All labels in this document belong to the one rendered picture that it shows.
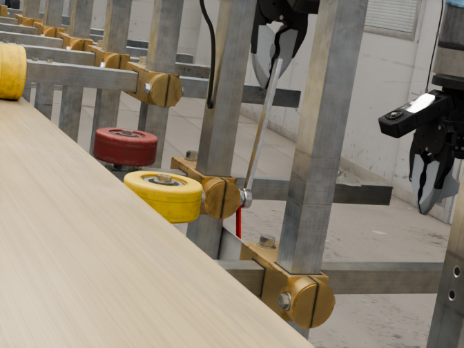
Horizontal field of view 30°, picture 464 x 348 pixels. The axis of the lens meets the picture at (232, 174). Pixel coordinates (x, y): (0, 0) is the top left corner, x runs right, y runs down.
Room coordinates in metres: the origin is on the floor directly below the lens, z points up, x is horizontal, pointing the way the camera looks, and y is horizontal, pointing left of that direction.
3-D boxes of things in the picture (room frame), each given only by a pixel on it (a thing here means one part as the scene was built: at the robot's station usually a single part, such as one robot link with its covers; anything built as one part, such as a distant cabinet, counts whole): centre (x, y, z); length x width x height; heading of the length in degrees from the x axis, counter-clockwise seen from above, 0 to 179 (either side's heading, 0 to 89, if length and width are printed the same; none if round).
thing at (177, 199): (0.85, 0.07, 0.85); 0.08 x 0.08 x 0.11
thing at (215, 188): (1.13, 0.04, 0.85); 0.13 x 0.06 x 0.05; 26
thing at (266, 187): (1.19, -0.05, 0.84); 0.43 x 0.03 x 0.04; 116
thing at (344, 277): (0.94, -0.11, 0.80); 0.43 x 0.03 x 0.04; 116
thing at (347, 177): (1.23, -0.14, 0.87); 0.09 x 0.07 x 0.02; 116
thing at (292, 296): (0.90, -0.07, 0.80); 0.13 x 0.06 x 0.05; 26
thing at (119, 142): (1.10, 0.14, 0.85); 0.08 x 0.08 x 0.11
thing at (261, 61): (1.25, -0.01, 1.02); 0.06 x 0.03 x 0.09; 25
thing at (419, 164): (1.33, -0.31, 0.86); 0.06 x 0.03 x 0.09; 116
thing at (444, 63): (1.32, -0.31, 1.05); 0.08 x 0.08 x 0.05
